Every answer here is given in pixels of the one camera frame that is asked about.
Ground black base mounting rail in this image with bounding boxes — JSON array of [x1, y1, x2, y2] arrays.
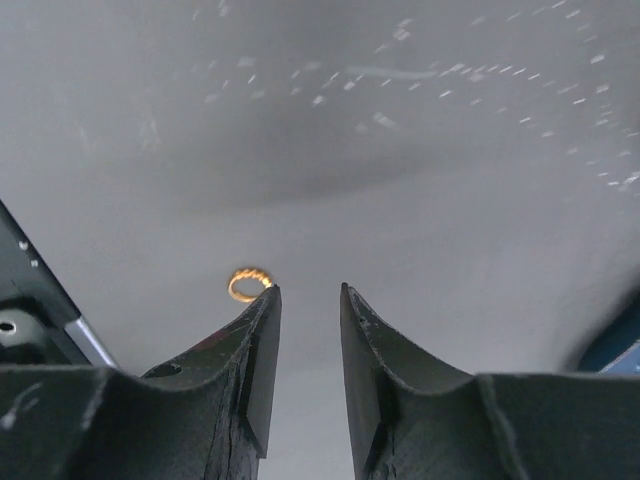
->
[[1, 206, 117, 368]]

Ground gold ring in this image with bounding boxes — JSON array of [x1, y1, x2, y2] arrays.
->
[[227, 267, 276, 304]]

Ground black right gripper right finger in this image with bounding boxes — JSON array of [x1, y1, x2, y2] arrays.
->
[[340, 285, 639, 479]]

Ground blue leaf shaped dish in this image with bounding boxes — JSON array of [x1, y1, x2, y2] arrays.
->
[[576, 323, 639, 375]]

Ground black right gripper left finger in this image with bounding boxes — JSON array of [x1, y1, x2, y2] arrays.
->
[[1, 286, 282, 479]]

